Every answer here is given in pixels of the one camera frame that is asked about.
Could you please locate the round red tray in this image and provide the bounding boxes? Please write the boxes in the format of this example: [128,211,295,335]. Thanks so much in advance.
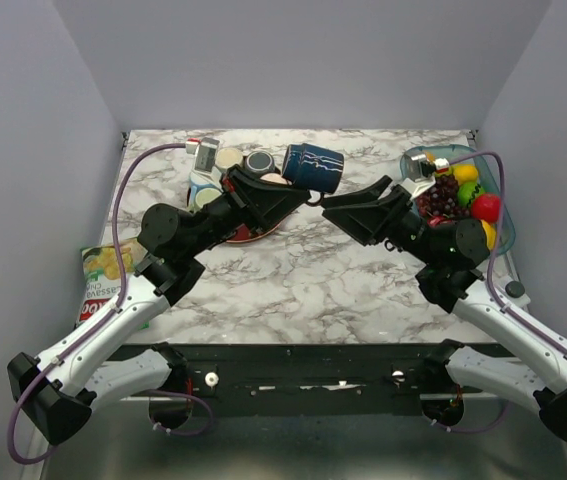
[186,180,275,244]

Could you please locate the dark grape bunch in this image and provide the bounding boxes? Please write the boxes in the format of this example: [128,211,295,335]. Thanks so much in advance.
[416,174,470,219]

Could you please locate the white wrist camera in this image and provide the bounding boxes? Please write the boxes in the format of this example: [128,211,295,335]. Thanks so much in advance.
[193,137,220,174]
[401,152,435,200]

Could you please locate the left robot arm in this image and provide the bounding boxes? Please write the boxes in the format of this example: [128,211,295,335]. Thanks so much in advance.
[8,167,311,446]

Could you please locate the light blue mug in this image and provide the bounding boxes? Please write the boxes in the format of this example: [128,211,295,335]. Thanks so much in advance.
[189,170,217,195]

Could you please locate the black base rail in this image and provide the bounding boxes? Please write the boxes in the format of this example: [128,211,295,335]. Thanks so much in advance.
[112,342,519,419]

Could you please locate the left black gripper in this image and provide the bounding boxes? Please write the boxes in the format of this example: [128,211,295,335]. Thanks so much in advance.
[184,164,311,258]

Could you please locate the light green mug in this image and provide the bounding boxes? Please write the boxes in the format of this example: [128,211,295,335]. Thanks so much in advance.
[188,187,222,213]

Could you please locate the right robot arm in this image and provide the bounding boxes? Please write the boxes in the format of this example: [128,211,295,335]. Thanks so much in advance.
[322,176,567,442]

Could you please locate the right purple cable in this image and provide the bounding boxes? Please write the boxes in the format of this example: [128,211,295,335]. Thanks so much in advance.
[442,151,567,371]

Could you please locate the cassava chips bag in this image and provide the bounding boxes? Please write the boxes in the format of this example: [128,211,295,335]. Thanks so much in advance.
[75,238,146,327]

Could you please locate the green striped melon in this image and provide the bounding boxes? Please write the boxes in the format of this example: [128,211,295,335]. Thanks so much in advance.
[457,181,485,208]

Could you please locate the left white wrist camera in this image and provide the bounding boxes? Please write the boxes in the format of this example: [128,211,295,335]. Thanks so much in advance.
[193,137,220,174]

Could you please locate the dark grey mug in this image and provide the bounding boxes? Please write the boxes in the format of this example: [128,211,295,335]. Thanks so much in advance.
[244,151,276,176]

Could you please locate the teal plastic fruit bin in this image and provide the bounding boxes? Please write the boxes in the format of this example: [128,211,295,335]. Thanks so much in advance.
[399,144,516,256]

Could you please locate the cream mug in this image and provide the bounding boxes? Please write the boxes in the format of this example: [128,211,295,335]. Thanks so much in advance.
[215,147,244,173]

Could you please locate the yellow fruit lower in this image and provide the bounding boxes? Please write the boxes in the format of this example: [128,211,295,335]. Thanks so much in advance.
[481,220,497,251]

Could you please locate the dark blue mug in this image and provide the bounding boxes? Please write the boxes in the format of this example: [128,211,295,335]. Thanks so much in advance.
[281,143,345,209]

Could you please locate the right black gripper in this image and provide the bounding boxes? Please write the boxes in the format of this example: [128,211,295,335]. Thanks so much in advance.
[318,175,439,265]

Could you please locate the red apple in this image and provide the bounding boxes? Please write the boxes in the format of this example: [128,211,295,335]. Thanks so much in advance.
[470,193,501,224]

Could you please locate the yellow lemon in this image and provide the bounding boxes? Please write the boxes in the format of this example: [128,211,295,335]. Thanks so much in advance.
[453,164,479,185]

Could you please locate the pink mug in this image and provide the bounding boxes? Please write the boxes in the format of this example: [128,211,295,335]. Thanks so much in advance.
[260,172,289,185]

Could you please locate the white box with knob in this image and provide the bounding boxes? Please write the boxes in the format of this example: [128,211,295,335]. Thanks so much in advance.
[494,277,531,309]

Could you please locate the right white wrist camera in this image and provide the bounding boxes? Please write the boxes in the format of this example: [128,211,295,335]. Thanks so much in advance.
[401,152,435,200]

